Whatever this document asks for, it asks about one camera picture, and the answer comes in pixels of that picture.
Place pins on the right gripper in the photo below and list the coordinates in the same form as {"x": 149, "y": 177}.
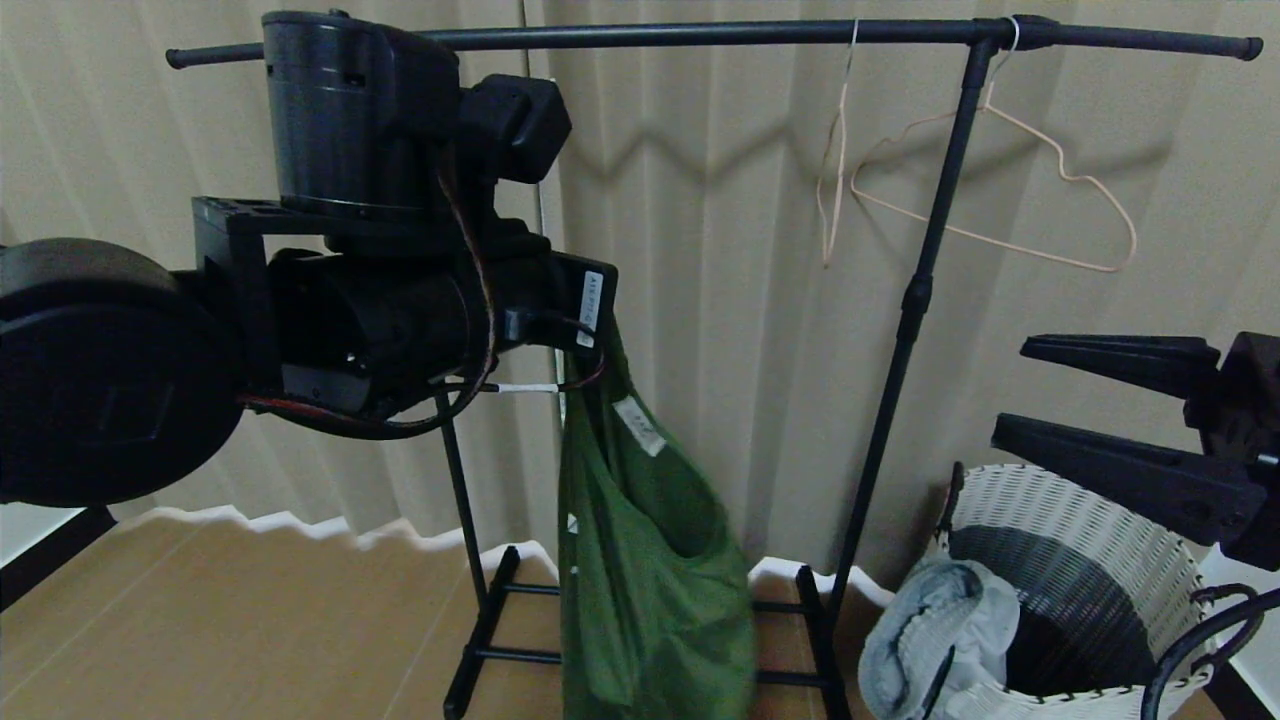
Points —
{"x": 1255, "y": 430}

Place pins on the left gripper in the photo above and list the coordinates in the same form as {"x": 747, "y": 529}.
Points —
{"x": 400, "y": 320}

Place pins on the pink clothes hanger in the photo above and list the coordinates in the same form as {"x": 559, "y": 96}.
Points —
{"x": 1020, "y": 243}
{"x": 838, "y": 150}

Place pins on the green printed shirt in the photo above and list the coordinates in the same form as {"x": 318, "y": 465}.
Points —
{"x": 650, "y": 580}

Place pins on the white laundry basket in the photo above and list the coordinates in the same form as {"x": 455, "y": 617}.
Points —
{"x": 1100, "y": 540}

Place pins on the black clothes rack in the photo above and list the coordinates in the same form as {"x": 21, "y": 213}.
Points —
{"x": 700, "y": 35}

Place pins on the pale grey garment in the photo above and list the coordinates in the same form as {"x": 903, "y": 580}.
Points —
{"x": 930, "y": 640}

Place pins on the beige curtain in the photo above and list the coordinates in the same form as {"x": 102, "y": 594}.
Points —
{"x": 720, "y": 250}

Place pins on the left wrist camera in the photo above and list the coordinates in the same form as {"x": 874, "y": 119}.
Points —
{"x": 520, "y": 120}

